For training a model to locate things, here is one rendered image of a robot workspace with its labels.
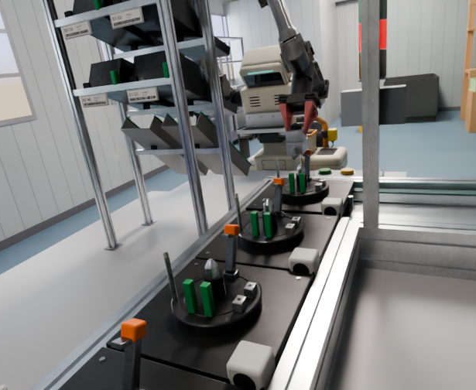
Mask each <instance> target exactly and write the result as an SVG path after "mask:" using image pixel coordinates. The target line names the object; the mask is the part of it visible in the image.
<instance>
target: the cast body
mask: <svg viewBox="0 0 476 390"><path fill-rule="evenodd" d="M286 142H287V143H286V154H287V155H290V156H291V157H294V156H295V155H299V154H304V153H305V151H307V150H308V148H309V139H308V138H307V135H304V133H303V127H302V125H301V124H295V125H291V126H290V129H288V130H287V131H286Z"/></svg>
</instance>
